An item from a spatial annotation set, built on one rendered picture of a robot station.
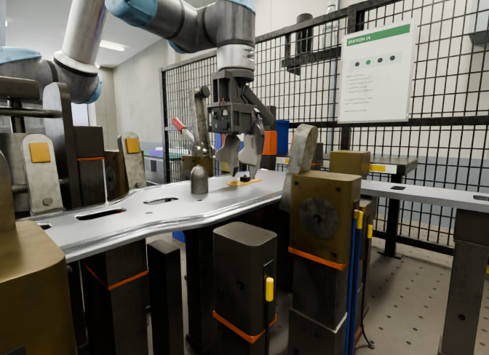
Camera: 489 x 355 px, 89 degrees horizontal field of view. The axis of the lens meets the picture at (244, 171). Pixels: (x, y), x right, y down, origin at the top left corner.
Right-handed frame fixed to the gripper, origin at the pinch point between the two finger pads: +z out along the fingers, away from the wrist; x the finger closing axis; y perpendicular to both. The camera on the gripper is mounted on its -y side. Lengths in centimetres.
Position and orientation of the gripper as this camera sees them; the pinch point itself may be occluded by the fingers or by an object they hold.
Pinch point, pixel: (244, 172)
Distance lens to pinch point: 54.4
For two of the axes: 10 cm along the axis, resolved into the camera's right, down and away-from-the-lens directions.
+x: 7.5, 1.0, -6.5
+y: -6.6, 1.3, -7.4
